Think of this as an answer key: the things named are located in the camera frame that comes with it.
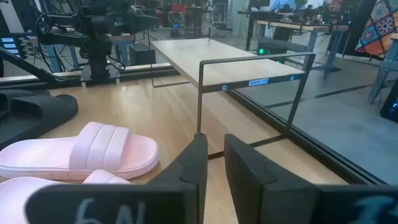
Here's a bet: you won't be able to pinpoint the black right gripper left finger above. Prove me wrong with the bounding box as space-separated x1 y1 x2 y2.
26 133 208 224

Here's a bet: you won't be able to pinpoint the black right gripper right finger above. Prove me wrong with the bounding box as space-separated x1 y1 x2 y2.
223 133 398 224

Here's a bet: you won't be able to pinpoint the pink slide sandal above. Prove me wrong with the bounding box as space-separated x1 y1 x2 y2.
0 169 132 224
0 121 160 182

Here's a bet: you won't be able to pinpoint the black slide sandal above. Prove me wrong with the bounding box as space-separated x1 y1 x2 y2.
0 94 79 151
0 89 52 121

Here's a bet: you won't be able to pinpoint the blue legged wooden table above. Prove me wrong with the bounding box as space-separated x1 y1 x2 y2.
29 33 135 73

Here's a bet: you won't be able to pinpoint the black box under table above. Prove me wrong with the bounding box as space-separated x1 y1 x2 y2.
128 42 157 67

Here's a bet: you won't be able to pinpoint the device with blue screens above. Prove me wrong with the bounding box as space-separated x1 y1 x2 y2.
0 32 31 60

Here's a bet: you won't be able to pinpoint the black computer green lights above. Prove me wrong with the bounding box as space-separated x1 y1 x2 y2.
256 36 308 65

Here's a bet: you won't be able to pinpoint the wooden top workbench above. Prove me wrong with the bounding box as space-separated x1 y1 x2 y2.
254 19 349 80

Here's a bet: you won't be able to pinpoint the grey blue bench table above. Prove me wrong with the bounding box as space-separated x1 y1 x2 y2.
368 32 398 105

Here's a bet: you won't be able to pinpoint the colourful patterned cloth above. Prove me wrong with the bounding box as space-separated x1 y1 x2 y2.
354 0 398 59

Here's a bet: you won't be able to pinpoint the metal frame wooden top shelf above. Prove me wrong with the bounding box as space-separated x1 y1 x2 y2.
146 27 317 160

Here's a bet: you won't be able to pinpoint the black aluminium table frame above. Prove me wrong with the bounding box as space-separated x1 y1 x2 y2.
0 63 388 187

